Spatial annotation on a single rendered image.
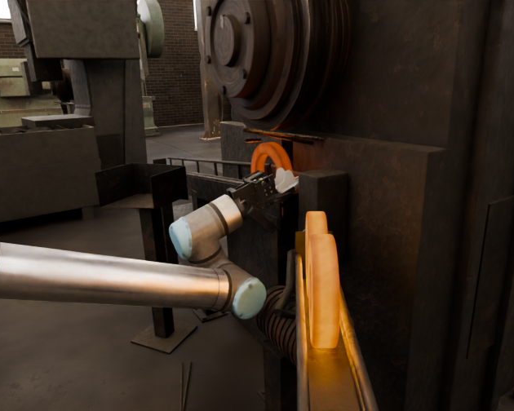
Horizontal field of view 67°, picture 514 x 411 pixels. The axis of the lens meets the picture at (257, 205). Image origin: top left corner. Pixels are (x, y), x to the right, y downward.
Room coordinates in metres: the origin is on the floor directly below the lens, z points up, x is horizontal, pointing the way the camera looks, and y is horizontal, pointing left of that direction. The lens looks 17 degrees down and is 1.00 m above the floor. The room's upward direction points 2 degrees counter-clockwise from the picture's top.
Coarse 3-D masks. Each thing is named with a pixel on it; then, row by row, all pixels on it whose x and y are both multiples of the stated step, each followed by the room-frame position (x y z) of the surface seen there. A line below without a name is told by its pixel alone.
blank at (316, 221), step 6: (306, 216) 0.68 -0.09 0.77; (312, 216) 0.64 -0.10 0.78; (318, 216) 0.64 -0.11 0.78; (324, 216) 0.64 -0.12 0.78; (306, 222) 0.68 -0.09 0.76; (312, 222) 0.62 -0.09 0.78; (318, 222) 0.62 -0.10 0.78; (324, 222) 0.62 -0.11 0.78; (306, 228) 0.68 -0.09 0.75; (312, 228) 0.61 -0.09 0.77; (318, 228) 0.61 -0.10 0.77; (324, 228) 0.61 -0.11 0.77; (306, 234) 0.68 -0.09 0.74; (306, 240) 0.68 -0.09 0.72; (306, 246) 0.69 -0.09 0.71; (306, 252) 0.69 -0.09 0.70; (306, 258) 0.68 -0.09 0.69; (306, 264) 0.67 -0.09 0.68; (306, 270) 0.67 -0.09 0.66; (306, 276) 0.67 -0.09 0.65; (306, 282) 0.67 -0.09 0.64
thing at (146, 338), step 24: (120, 168) 1.53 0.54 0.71; (144, 168) 1.57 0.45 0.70; (168, 168) 1.52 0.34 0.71; (120, 192) 1.51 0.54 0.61; (144, 192) 1.57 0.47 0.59; (168, 192) 1.38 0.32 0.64; (144, 216) 1.41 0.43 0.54; (144, 240) 1.42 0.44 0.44; (168, 312) 1.43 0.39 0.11; (144, 336) 1.42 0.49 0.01; (168, 336) 1.41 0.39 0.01
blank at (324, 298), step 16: (320, 240) 0.49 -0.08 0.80; (320, 256) 0.46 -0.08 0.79; (336, 256) 0.46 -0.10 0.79; (320, 272) 0.44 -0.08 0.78; (336, 272) 0.44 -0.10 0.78; (320, 288) 0.43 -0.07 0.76; (336, 288) 0.43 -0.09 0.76; (320, 304) 0.42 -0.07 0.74; (336, 304) 0.42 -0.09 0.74; (320, 320) 0.42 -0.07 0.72; (336, 320) 0.42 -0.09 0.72; (320, 336) 0.42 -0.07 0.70; (336, 336) 0.42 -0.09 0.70
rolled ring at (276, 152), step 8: (264, 144) 1.12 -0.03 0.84; (272, 144) 1.11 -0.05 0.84; (256, 152) 1.17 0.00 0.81; (264, 152) 1.12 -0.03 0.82; (272, 152) 1.09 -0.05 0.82; (280, 152) 1.07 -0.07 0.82; (256, 160) 1.17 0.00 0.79; (264, 160) 1.18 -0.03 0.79; (280, 160) 1.06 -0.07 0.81; (288, 160) 1.07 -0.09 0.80; (256, 168) 1.17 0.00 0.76; (288, 168) 1.05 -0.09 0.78
